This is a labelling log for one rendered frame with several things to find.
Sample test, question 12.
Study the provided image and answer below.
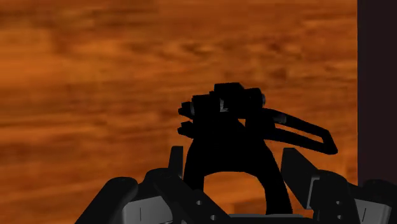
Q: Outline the black arched tool with handle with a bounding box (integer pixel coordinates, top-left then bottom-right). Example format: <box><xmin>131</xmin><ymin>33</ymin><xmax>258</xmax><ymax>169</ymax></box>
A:
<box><xmin>177</xmin><ymin>81</ymin><xmax>339</xmax><ymax>216</ymax></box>

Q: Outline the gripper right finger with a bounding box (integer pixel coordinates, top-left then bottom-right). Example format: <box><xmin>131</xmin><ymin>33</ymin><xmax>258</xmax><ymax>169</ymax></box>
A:
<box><xmin>280</xmin><ymin>147</ymin><xmax>397</xmax><ymax>224</ymax></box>

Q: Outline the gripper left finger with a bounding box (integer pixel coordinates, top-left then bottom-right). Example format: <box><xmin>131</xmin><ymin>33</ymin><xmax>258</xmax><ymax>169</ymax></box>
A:
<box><xmin>74</xmin><ymin>145</ymin><xmax>231</xmax><ymax>224</ymax></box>

